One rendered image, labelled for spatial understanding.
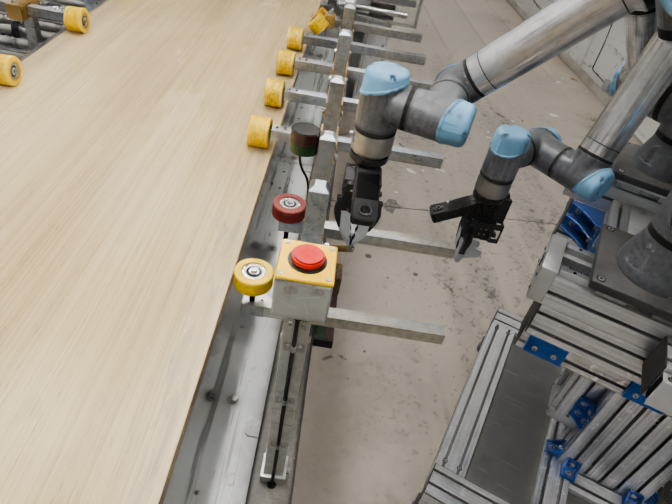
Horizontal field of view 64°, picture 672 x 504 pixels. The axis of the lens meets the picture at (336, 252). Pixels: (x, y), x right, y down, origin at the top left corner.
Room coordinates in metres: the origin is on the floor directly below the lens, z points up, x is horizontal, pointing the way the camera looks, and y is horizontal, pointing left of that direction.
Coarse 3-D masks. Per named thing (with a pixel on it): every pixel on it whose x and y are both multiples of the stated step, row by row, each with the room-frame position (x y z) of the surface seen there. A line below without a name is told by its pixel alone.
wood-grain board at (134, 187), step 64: (128, 0) 2.17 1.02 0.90; (192, 0) 2.33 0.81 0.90; (256, 0) 2.50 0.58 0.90; (320, 0) 2.70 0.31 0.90; (64, 64) 1.51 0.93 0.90; (128, 64) 1.60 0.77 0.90; (192, 64) 1.69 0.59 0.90; (256, 64) 1.80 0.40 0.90; (0, 128) 1.10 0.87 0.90; (64, 128) 1.15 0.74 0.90; (128, 128) 1.22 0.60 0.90; (192, 128) 1.28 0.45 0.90; (0, 192) 0.86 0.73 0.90; (64, 192) 0.90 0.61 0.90; (128, 192) 0.95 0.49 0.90; (192, 192) 1.00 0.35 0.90; (256, 192) 1.05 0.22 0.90; (0, 256) 0.68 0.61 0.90; (64, 256) 0.71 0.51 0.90; (128, 256) 0.75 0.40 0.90; (192, 256) 0.78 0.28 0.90; (0, 320) 0.54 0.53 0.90; (64, 320) 0.57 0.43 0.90; (128, 320) 0.59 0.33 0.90; (192, 320) 0.62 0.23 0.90; (0, 384) 0.43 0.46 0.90; (64, 384) 0.45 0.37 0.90; (128, 384) 0.47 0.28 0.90; (192, 384) 0.49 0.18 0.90; (0, 448) 0.33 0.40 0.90; (64, 448) 0.35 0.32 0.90; (128, 448) 0.37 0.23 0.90
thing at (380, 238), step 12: (288, 228) 1.01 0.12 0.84; (300, 228) 1.01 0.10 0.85; (324, 228) 1.02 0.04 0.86; (336, 228) 1.02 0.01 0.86; (360, 240) 1.02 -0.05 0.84; (372, 240) 1.02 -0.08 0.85; (384, 240) 1.02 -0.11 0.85; (396, 240) 1.03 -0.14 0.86; (408, 240) 1.03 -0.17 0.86; (420, 240) 1.04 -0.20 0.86; (432, 240) 1.05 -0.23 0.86; (420, 252) 1.03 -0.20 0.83; (432, 252) 1.03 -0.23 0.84; (444, 252) 1.03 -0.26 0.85
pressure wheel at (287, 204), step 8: (280, 200) 1.03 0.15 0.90; (288, 200) 1.03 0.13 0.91; (296, 200) 1.04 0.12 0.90; (304, 200) 1.05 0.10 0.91; (272, 208) 1.01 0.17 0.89; (280, 208) 0.99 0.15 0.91; (288, 208) 1.00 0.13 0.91; (296, 208) 1.01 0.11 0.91; (304, 208) 1.02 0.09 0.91; (280, 216) 0.99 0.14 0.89; (288, 216) 0.99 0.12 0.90; (296, 216) 0.99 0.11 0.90; (304, 216) 1.02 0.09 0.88; (288, 232) 1.02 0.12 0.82
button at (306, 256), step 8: (296, 248) 0.48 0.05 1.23; (304, 248) 0.49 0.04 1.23; (312, 248) 0.49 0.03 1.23; (296, 256) 0.47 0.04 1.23; (304, 256) 0.47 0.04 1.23; (312, 256) 0.48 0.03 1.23; (320, 256) 0.48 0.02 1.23; (296, 264) 0.46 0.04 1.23; (304, 264) 0.46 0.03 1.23; (312, 264) 0.46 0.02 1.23; (320, 264) 0.47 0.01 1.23
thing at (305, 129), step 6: (294, 126) 0.99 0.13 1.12; (300, 126) 0.99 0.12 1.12; (306, 126) 1.00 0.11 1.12; (312, 126) 1.00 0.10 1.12; (300, 132) 0.97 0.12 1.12; (306, 132) 0.97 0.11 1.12; (312, 132) 0.98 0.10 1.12; (318, 132) 0.98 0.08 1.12; (300, 156) 0.98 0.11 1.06; (312, 156) 0.97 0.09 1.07; (300, 162) 0.98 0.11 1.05; (306, 180) 0.98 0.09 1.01
